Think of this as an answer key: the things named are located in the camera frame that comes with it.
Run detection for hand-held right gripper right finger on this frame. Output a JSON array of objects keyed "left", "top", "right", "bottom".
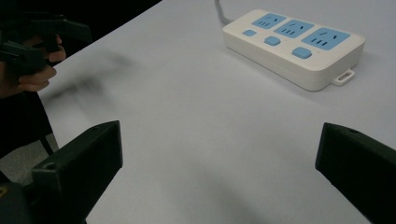
[{"left": 315, "top": 121, "right": 396, "bottom": 224}]

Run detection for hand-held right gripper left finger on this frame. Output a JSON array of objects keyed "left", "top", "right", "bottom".
[{"left": 31, "top": 119, "right": 124, "bottom": 224}]

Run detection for dark cloth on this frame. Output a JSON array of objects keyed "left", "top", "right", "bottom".
[{"left": 0, "top": 91, "right": 56, "bottom": 160}]

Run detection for white power strip blue sockets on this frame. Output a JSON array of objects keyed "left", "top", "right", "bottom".
[{"left": 221, "top": 8, "right": 366, "bottom": 92}]

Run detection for grey power strip cable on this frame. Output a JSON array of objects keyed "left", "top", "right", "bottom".
[{"left": 214, "top": 0, "right": 233, "bottom": 26}]

